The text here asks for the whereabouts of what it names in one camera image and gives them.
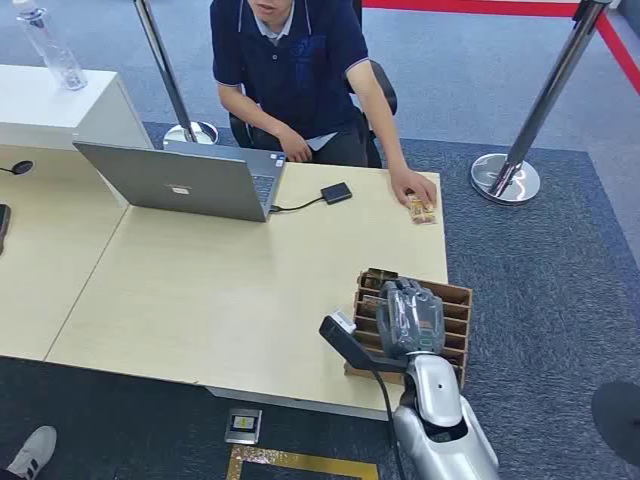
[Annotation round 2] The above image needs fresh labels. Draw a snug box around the person's left hand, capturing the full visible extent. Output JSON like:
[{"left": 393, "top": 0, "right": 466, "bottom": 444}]
[{"left": 389, "top": 168, "right": 439, "bottom": 211}]

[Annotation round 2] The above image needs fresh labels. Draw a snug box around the person's right hand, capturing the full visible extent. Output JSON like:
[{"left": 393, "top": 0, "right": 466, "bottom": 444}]
[{"left": 277, "top": 125, "right": 314, "bottom": 165}]

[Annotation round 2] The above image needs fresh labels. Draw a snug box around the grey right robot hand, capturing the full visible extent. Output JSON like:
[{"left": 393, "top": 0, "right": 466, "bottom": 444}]
[{"left": 376, "top": 277, "right": 447, "bottom": 361}]

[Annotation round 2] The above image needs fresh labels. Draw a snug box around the patterned card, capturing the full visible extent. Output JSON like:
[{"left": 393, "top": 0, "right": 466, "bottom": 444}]
[{"left": 407, "top": 195, "right": 438, "bottom": 227}]

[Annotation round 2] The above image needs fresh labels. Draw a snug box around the brown slotted card holder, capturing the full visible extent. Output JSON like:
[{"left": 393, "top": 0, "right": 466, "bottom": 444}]
[{"left": 344, "top": 267, "right": 473, "bottom": 390}]

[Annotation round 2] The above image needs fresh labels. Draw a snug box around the person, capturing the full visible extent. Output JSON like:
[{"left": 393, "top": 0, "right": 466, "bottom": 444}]
[{"left": 209, "top": 0, "right": 439, "bottom": 211}]

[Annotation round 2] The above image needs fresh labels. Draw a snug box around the black external drive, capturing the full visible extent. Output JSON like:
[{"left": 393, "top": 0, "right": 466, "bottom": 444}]
[{"left": 320, "top": 182, "right": 353, "bottom": 207}]

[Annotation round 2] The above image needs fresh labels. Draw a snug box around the black office chair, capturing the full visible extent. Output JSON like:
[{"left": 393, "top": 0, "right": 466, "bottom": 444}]
[{"left": 228, "top": 0, "right": 399, "bottom": 170}]

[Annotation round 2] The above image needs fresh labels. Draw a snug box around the grey laptop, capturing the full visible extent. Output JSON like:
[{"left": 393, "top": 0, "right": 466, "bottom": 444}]
[{"left": 73, "top": 138, "right": 288, "bottom": 224}]

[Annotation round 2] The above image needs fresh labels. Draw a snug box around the yellow floor tape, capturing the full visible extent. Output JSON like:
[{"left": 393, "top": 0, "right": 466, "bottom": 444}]
[{"left": 225, "top": 444, "right": 380, "bottom": 480}]

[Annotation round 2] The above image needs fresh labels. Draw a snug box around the red barrier belt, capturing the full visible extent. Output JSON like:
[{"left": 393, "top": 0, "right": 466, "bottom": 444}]
[{"left": 362, "top": 0, "right": 640, "bottom": 98}]

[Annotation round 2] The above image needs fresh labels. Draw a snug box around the metal floor socket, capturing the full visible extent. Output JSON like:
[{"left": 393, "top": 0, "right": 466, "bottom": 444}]
[{"left": 223, "top": 407, "right": 263, "bottom": 446}]

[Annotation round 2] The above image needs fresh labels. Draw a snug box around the black round base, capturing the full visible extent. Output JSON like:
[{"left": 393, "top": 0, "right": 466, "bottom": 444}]
[{"left": 590, "top": 380, "right": 640, "bottom": 469}]

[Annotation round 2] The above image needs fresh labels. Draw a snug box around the white cabinet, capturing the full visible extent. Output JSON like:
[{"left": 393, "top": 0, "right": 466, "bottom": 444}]
[{"left": 0, "top": 63, "right": 154, "bottom": 153}]

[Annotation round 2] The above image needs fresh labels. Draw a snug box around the clear plastic water bottle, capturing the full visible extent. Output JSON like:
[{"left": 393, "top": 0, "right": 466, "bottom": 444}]
[{"left": 11, "top": 0, "right": 89, "bottom": 93}]

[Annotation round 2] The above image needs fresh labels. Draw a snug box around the black round desk device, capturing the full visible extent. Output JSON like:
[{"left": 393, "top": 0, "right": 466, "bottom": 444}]
[{"left": 0, "top": 159, "right": 35, "bottom": 178}]

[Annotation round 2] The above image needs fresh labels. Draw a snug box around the black device at desk edge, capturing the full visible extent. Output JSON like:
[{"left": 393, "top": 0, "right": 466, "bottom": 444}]
[{"left": 0, "top": 203, "right": 13, "bottom": 258}]

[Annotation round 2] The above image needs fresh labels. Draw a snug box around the white shoe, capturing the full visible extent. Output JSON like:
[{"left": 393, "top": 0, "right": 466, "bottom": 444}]
[{"left": 5, "top": 425, "right": 58, "bottom": 480}]

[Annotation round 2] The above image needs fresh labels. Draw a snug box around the black drive cable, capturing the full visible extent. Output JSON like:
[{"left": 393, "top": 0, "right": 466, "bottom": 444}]
[{"left": 269, "top": 195, "right": 326, "bottom": 215}]

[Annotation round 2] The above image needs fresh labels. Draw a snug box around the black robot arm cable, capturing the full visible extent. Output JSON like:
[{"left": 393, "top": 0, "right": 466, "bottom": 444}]
[{"left": 370, "top": 368, "right": 407, "bottom": 480}]

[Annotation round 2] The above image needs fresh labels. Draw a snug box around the chrome stanchion post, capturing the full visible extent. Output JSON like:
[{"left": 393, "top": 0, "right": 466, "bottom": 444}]
[
  {"left": 131, "top": 0, "right": 220, "bottom": 148},
  {"left": 469, "top": 0, "right": 614, "bottom": 206}
]

